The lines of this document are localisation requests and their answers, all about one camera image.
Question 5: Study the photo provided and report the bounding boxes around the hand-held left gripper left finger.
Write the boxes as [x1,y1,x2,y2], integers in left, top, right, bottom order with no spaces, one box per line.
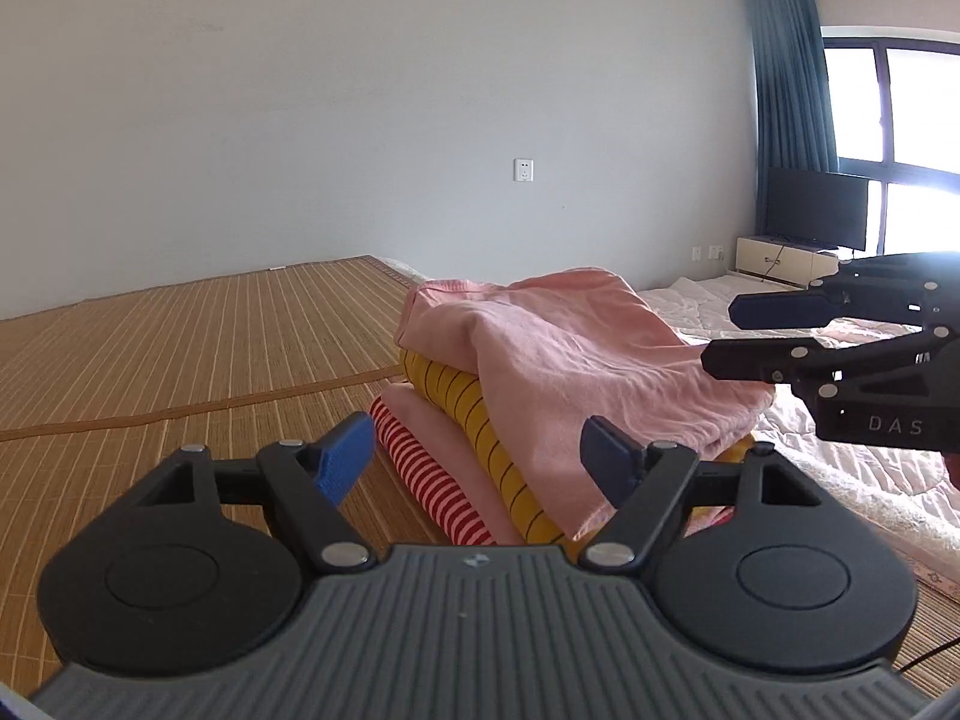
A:
[127,412,376,575]

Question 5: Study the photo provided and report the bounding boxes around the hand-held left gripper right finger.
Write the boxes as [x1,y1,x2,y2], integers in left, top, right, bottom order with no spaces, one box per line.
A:
[579,416,826,575]

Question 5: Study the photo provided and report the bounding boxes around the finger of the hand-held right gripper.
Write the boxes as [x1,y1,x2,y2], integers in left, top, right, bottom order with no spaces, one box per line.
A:
[729,251,960,338]
[703,334,938,398]

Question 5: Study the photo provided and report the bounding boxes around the pink shirt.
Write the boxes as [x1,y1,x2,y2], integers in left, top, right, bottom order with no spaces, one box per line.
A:
[394,266,775,541]

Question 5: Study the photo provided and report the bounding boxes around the white television cabinet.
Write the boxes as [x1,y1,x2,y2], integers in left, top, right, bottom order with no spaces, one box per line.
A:
[733,235,845,291]

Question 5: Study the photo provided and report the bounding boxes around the red striped garment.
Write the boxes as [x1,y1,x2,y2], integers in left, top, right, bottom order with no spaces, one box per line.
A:
[367,399,500,547]

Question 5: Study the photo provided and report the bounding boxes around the white quilt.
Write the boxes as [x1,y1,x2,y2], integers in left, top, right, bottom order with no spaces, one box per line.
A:
[637,274,960,545]

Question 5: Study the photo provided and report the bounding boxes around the pale pink folded garment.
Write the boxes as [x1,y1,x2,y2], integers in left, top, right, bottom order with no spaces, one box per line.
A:
[379,382,526,547]

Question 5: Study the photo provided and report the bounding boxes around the black television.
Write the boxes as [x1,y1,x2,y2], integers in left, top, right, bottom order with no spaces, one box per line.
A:
[763,166,872,252]

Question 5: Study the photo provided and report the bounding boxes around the yellow striped garment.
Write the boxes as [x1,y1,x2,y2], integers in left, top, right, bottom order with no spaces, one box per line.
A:
[397,349,755,563]

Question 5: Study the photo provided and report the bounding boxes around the bamboo mat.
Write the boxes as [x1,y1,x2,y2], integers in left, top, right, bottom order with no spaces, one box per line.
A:
[0,255,960,702]

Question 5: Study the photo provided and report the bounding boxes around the blue curtain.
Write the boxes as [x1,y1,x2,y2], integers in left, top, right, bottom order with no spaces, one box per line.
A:
[739,0,841,175]

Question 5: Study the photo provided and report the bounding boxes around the window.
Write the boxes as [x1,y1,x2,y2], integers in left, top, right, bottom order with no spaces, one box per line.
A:
[821,28,960,256]

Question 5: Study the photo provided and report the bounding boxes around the black cable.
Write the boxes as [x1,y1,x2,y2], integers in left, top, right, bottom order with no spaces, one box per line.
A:
[896,636,960,672]

